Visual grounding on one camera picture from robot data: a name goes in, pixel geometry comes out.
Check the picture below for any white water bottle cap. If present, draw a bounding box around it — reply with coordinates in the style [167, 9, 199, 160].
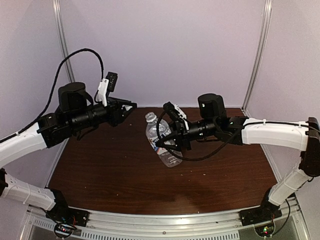
[122, 105, 133, 111]

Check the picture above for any clear water bottle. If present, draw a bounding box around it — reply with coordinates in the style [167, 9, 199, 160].
[145, 112, 183, 168]

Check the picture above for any left aluminium frame post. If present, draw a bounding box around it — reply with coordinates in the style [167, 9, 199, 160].
[52, 0, 75, 83]

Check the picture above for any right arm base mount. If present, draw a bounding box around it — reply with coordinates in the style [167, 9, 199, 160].
[239, 188, 282, 226]

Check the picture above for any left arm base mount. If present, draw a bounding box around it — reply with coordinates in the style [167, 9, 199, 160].
[46, 189, 89, 227]

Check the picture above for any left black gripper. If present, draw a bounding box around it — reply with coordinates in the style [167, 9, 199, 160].
[69, 95, 137, 131]

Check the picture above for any left circuit board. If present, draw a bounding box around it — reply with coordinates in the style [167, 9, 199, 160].
[53, 223, 77, 238]

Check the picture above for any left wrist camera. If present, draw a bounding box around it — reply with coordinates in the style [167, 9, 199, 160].
[94, 71, 118, 107]

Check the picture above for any circuit board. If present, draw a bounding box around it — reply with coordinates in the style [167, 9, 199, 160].
[254, 223, 275, 238]
[53, 223, 77, 238]

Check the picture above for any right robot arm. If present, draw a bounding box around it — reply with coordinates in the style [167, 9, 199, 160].
[156, 93, 320, 221]

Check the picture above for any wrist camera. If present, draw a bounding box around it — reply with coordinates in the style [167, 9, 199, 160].
[173, 104, 189, 131]
[94, 71, 118, 107]

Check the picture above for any right black braided cable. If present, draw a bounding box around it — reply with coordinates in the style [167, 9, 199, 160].
[155, 111, 311, 161]

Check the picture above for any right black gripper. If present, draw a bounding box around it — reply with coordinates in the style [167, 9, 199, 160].
[155, 118, 218, 152]

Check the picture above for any left black braided cable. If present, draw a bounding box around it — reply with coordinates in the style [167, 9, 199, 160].
[0, 48, 105, 143]

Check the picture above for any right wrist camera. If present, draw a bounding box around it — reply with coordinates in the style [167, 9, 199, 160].
[173, 104, 189, 131]

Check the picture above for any black braided cable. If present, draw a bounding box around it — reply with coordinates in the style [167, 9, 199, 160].
[0, 48, 105, 143]
[155, 111, 311, 161]

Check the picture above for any aluminium frame post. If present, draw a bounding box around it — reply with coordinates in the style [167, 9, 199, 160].
[241, 0, 273, 114]
[52, 0, 75, 83]

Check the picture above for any right circuit board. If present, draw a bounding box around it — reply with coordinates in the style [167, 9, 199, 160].
[254, 223, 275, 238]

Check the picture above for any front aluminium rail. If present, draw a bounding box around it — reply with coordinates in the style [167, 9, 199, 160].
[18, 197, 311, 240]

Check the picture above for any right aluminium frame post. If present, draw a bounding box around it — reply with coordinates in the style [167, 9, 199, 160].
[241, 0, 273, 114]

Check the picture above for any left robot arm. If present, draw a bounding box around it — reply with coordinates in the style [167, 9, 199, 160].
[0, 79, 137, 222]

